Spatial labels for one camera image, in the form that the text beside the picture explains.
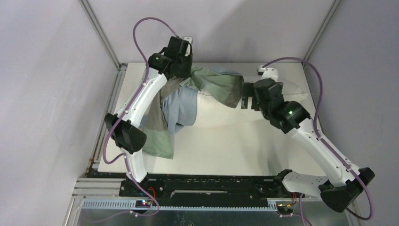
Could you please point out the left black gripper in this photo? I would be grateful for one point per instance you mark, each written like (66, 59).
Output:
(186, 74)

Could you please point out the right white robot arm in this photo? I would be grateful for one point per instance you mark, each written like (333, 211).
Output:
(344, 181)

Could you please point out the right aluminium frame post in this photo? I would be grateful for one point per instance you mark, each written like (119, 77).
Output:
(322, 28)

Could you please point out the white pillow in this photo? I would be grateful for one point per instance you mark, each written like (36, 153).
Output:
(211, 113)

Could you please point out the grey slotted cable duct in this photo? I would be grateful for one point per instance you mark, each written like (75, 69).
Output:
(133, 204)

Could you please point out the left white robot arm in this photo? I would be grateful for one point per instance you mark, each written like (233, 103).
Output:
(123, 126)

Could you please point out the aluminium frame post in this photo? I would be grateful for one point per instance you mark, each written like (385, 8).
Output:
(322, 28)
(93, 19)

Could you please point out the aluminium base frame rails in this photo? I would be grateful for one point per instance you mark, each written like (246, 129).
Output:
(246, 149)

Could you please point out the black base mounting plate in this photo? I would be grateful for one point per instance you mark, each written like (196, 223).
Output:
(194, 190)

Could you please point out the grey-blue pillowcase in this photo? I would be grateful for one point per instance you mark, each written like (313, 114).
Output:
(177, 103)

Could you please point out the left aluminium frame post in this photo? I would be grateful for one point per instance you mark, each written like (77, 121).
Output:
(93, 19)

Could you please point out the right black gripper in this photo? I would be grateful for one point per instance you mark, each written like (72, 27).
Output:
(249, 91)

